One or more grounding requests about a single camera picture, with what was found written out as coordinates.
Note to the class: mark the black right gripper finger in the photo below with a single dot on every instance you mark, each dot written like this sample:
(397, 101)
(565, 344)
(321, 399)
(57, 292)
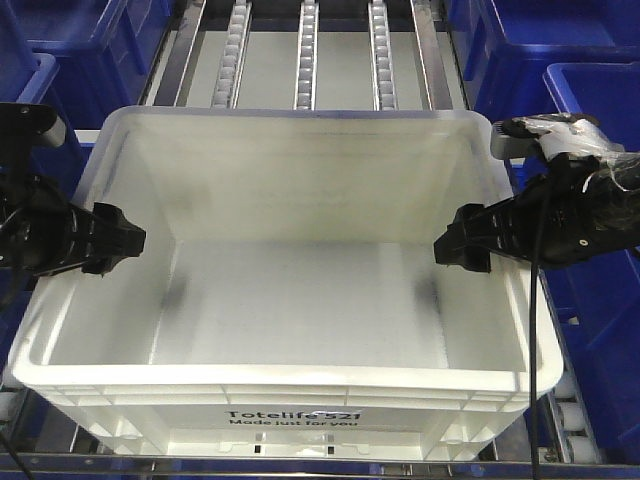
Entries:
(467, 240)

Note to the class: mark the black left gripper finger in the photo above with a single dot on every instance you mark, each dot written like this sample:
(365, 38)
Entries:
(109, 239)

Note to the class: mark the white plastic tote bin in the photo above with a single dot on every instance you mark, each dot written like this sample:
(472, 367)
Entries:
(287, 302)

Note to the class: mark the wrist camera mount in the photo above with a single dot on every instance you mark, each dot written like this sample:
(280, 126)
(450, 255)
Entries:
(36, 124)
(574, 134)

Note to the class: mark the right roller track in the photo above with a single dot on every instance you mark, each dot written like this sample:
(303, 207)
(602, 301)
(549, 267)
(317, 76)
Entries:
(382, 74)

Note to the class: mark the blue bin rear right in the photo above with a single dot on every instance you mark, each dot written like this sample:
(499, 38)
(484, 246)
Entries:
(503, 48)

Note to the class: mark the blue bin rear left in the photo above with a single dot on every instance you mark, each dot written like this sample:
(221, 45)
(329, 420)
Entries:
(105, 50)

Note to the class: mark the blue bin front left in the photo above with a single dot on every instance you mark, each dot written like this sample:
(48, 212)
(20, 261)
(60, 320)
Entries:
(32, 82)

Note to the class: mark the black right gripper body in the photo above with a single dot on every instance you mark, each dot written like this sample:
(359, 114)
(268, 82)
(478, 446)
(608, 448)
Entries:
(559, 225)

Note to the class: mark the roller track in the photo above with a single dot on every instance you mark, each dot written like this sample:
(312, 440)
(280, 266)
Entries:
(382, 74)
(228, 82)
(306, 68)

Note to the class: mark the middle roller track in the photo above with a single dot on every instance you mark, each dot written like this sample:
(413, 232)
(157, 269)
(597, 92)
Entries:
(306, 68)

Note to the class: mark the front steel shelf rail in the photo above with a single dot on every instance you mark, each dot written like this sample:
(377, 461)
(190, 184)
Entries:
(85, 466)

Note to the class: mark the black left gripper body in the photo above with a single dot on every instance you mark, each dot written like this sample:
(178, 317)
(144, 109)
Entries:
(42, 233)

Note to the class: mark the blue bin front right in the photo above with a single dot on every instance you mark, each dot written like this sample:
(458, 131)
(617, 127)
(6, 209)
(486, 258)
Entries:
(597, 301)

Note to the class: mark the left roller track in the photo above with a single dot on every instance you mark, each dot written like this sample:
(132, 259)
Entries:
(228, 82)

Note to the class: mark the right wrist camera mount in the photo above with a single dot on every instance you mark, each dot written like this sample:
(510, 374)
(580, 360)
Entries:
(574, 134)

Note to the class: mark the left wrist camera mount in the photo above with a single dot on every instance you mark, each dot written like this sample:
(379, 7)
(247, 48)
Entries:
(36, 124)

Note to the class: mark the blue bin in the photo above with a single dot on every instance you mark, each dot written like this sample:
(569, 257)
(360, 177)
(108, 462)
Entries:
(597, 301)
(105, 50)
(32, 82)
(503, 48)

